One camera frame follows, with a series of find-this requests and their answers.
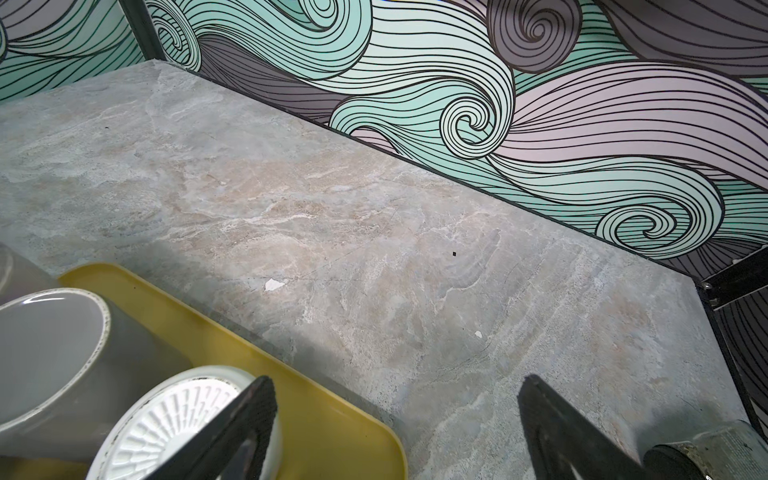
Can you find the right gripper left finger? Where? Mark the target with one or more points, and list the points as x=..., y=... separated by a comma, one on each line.
x=241, y=442

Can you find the yellow plastic tray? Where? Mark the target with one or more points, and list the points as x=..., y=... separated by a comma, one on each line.
x=324, y=436

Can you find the grey ceramic mug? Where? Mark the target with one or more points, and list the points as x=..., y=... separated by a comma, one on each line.
x=72, y=364

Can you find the pink ceramic mug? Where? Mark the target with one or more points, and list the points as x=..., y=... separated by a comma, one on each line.
x=20, y=276

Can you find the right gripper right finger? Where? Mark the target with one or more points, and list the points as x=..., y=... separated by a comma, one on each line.
x=563, y=444

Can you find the glass jar black lid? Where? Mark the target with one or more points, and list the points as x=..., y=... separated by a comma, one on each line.
x=733, y=450

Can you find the white ribbed-base mug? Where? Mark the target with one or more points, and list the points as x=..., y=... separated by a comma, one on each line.
x=166, y=418

